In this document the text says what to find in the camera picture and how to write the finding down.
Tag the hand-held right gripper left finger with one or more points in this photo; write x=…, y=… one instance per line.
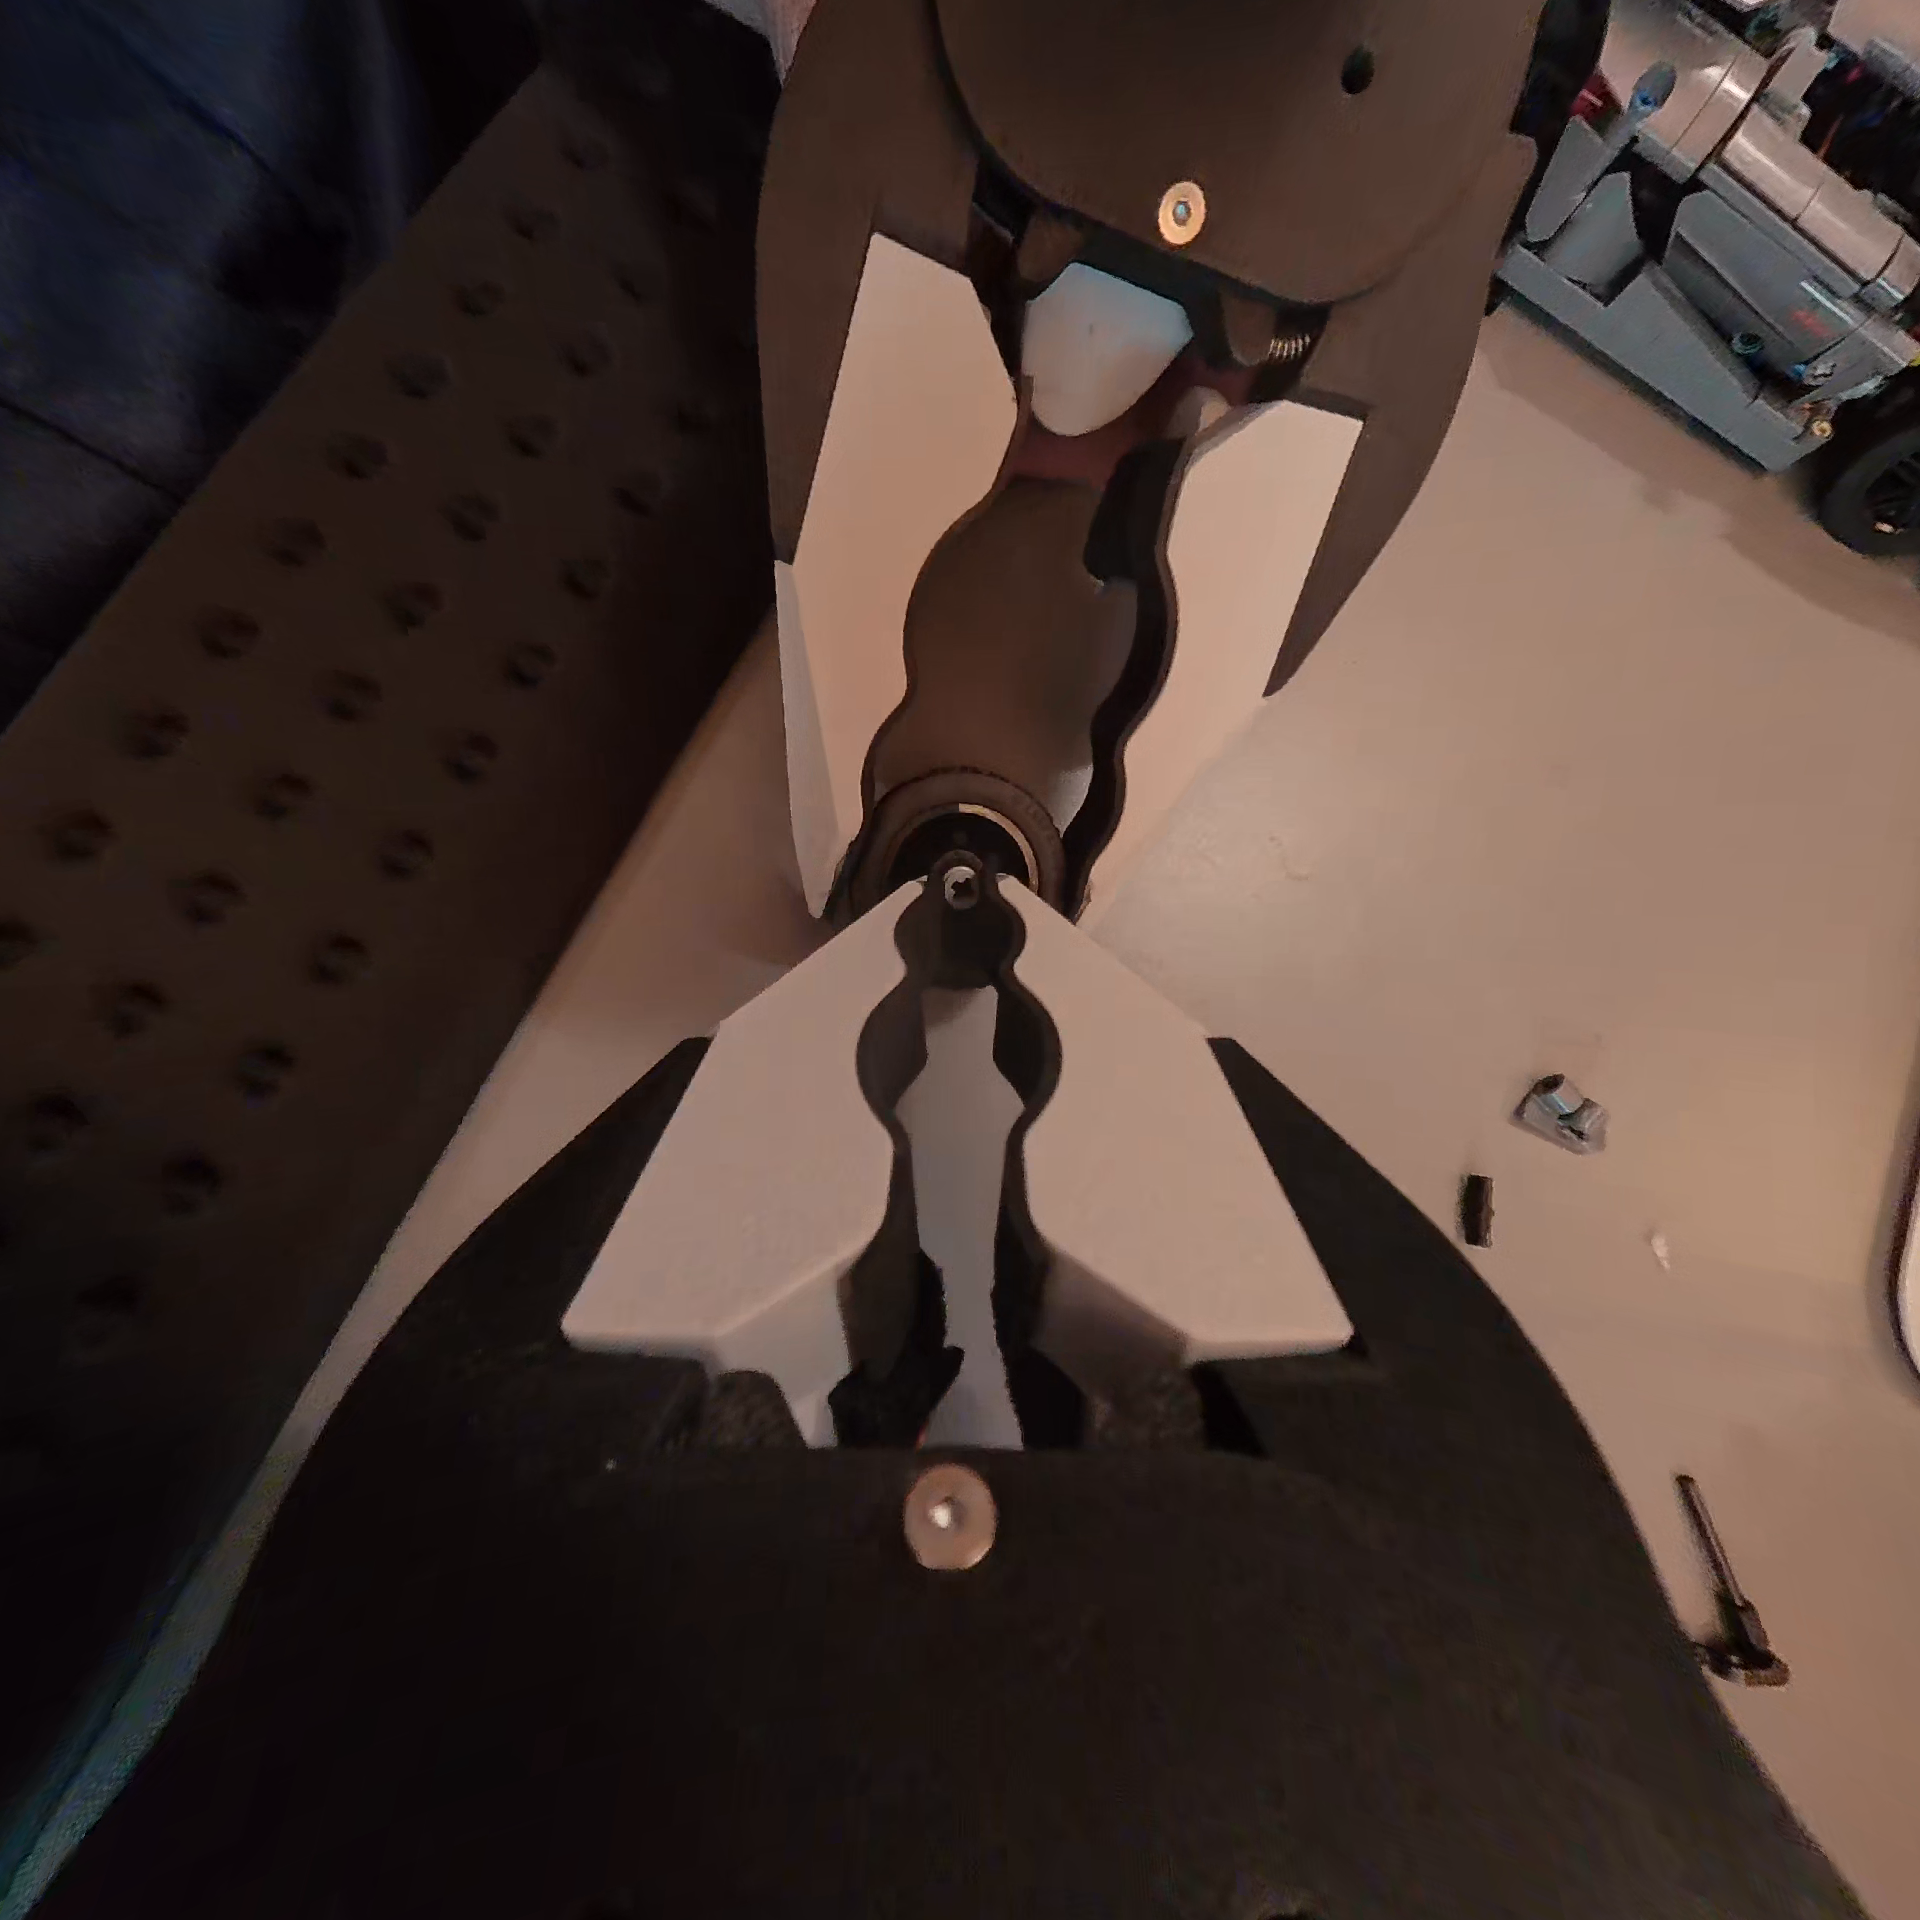
x=733, y=1200

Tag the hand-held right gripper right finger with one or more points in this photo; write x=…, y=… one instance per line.
x=1184, y=1200

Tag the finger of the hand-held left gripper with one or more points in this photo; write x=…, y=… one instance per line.
x=1260, y=524
x=885, y=452

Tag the black toy wheel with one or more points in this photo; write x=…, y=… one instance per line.
x=901, y=822

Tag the grey toy car model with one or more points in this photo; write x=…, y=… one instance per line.
x=1723, y=224

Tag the black toy pin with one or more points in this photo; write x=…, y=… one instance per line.
x=1476, y=1208

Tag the grey triangular toy part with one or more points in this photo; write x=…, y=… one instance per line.
x=1558, y=1114

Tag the dark toy axle assembly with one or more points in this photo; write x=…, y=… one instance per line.
x=1733, y=1605

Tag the person's dark jacket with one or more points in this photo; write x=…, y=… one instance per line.
x=180, y=224

